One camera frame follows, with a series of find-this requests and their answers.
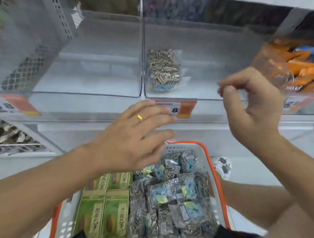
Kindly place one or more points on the person's left hand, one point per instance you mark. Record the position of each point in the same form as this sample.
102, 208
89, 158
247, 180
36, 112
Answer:
122, 144

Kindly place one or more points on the person's left forearm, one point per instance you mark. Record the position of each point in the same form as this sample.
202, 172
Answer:
44, 186

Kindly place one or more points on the orange white price tag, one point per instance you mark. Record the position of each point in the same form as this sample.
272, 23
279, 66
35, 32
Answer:
186, 109
299, 105
19, 105

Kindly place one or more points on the person's right leg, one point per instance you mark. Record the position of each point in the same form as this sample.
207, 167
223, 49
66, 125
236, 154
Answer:
245, 203

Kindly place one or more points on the person's right hand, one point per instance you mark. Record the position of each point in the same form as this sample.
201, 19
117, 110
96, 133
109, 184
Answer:
255, 110

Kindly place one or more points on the empty clear plastic bin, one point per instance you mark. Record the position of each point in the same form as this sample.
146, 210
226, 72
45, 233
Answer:
98, 73

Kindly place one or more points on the sunflower seed packets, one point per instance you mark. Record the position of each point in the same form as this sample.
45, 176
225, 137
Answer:
164, 71

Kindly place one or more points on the white orange shopping basket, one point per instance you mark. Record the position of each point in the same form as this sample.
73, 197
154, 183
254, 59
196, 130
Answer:
211, 171

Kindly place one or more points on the pile of seed packets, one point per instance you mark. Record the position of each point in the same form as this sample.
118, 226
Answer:
171, 196

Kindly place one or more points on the pile of brown snack bags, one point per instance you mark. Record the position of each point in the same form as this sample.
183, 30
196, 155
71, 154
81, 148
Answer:
12, 134

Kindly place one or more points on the white store shelf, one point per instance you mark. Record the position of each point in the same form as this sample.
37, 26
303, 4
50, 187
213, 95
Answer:
208, 132

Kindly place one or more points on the white paper scrap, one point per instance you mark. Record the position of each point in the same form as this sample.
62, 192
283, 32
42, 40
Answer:
77, 14

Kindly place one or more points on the person's right shoe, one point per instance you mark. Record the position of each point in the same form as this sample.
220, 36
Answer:
222, 168

